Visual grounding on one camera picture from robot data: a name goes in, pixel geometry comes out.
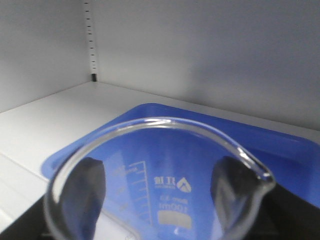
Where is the blue plastic tray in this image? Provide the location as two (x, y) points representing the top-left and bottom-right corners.
(41, 102), (320, 240)

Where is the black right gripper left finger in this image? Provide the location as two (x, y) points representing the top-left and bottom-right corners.
(60, 157), (105, 240)

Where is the clear 100ml glass beaker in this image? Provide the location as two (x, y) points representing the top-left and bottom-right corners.
(43, 117), (276, 240)

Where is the black shelf clip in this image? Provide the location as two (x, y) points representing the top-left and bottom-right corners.
(91, 73), (98, 82)

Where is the grey cabinet shelf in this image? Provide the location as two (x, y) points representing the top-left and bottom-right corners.
(0, 82), (320, 230)

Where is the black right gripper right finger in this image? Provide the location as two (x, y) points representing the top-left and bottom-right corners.
(210, 156), (262, 235)

